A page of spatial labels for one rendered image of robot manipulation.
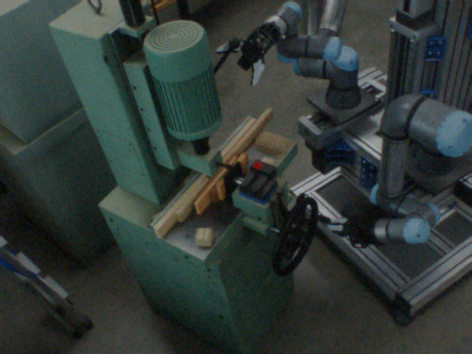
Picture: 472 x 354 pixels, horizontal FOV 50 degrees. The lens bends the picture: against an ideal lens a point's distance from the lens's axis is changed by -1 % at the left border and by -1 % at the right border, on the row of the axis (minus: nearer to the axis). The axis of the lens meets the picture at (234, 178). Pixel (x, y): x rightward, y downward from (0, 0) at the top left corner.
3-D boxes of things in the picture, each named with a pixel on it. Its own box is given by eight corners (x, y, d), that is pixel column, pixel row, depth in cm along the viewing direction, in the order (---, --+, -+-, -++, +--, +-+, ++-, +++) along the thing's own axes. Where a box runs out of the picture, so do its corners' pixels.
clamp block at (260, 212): (267, 227, 170) (265, 209, 163) (233, 211, 176) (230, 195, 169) (289, 196, 177) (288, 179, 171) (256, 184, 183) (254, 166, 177)
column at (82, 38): (159, 207, 191) (96, 40, 140) (116, 187, 202) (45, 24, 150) (195, 168, 203) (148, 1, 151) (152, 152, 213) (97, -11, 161)
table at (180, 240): (230, 284, 160) (227, 273, 156) (157, 246, 174) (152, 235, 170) (320, 160, 191) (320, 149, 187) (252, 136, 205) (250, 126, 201)
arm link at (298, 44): (305, 67, 173) (303, 39, 166) (274, 63, 177) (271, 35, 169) (311, 54, 178) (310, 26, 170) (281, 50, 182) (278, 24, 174)
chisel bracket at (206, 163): (212, 180, 172) (208, 163, 165) (180, 167, 178) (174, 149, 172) (225, 166, 175) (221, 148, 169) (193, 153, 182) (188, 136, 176)
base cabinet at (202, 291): (246, 367, 227) (222, 282, 176) (149, 308, 254) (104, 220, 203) (296, 289, 250) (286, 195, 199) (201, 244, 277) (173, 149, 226)
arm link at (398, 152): (370, 95, 137) (363, 209, 172) (406, 111, 131) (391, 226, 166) (395, 73, 141) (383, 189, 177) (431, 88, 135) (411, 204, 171)
